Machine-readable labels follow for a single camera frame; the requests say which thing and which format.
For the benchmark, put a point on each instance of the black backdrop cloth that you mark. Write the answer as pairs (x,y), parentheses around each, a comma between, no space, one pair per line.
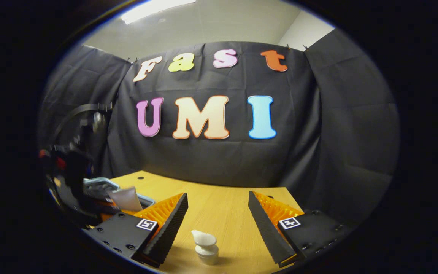
(203,160)

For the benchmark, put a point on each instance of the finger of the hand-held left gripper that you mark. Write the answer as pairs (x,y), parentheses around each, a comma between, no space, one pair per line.
(107,217)

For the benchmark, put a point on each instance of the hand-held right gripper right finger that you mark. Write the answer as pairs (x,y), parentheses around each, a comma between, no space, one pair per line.
(266,232)

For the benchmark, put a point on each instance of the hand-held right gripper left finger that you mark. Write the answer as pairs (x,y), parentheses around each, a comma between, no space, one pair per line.
(173,228)

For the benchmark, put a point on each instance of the white pump bottle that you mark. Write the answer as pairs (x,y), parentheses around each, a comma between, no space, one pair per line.
(207,251)

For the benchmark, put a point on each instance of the white squeeze tube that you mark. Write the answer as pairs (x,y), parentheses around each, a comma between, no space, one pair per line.
(127,199)

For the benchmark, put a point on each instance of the light blue suitcase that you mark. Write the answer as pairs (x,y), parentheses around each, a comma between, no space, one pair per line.
(97,186)

